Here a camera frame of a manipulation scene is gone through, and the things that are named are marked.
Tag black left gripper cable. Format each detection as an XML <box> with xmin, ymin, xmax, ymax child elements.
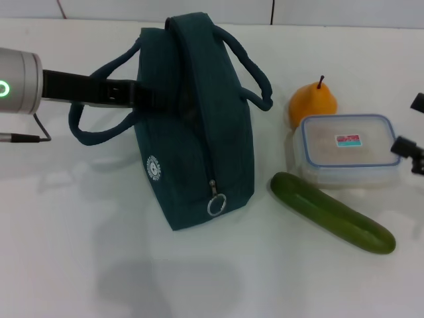
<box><xmin>0</xmin><ymin>112</ymin><xmax>52</xmax><ymax>144</ymax></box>

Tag dark blue insulated lunch bag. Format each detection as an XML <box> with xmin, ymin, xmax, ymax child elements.
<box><xmin>68</xmin><ymin>12</ymin><xmax>274</xmax><ymax>232</ymax></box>

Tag green cucumber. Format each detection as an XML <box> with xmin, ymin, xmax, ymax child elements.
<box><xmin>270</xmin><ymin>172</ymin><xmax>397</xmax><ymax>256</ymax></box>

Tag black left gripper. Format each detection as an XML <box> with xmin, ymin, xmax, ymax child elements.
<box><xmin>40</xmin><ymin>68</ymin><xmax>182</xmax><ymax>112</ymax></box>

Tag orange pear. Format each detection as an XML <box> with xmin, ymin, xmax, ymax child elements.
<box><xmin>288</xmin><ymin>75</ymin><xmax>339</xmax><ymax>129</ymax></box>

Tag clear plastic lunch box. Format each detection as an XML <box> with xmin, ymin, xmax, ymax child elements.
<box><xmin>286</xmin><ymin>113</ymin><xmax>403</xmax><ymax>191</ymax></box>

